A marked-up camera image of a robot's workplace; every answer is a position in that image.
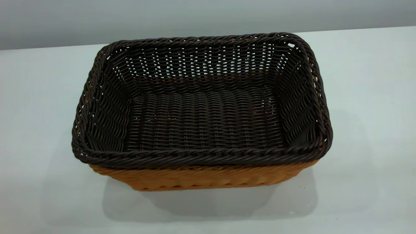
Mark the dark brown woven wicker basket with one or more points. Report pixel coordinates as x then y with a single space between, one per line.
201 123

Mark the orange woven wicker basket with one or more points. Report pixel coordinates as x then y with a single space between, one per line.
201 178

